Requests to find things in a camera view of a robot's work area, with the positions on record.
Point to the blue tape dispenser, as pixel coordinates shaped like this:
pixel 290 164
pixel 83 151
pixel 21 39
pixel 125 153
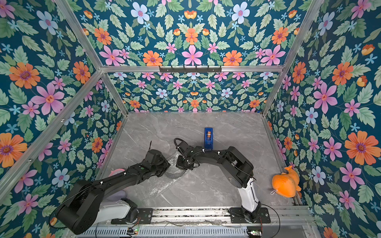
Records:
pixel 208 138

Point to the clear bubble wrap sheet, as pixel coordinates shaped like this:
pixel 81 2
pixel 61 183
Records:
pixel 157 185

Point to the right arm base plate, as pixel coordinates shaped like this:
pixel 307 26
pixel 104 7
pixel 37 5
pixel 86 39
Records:
pixel 239 215

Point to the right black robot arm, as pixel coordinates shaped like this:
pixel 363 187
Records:
pixel 234 165

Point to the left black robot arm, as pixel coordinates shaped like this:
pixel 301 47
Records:
pixel 85 203

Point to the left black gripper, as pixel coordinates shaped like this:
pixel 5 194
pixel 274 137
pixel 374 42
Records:
pixel 166 164

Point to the black hook rack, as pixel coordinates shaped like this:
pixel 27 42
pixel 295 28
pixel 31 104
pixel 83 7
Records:
pixel 187 69

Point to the orange plush toy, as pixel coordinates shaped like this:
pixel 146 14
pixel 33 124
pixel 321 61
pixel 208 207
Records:
pixel 286 184

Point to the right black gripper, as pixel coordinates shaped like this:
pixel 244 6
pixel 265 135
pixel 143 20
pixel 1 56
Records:
pixel 183 159

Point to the pink round object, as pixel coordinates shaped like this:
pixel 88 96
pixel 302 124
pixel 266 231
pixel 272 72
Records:
pixel 115 172

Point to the white ventilation grille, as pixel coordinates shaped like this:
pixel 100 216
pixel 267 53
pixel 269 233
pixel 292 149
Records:
pixel 165 232

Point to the aluminium mounting rail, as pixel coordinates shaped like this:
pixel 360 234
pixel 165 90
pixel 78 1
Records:
pixel 219 216

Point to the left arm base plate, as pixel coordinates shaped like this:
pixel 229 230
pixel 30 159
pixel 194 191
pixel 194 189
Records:
pixel 135 216

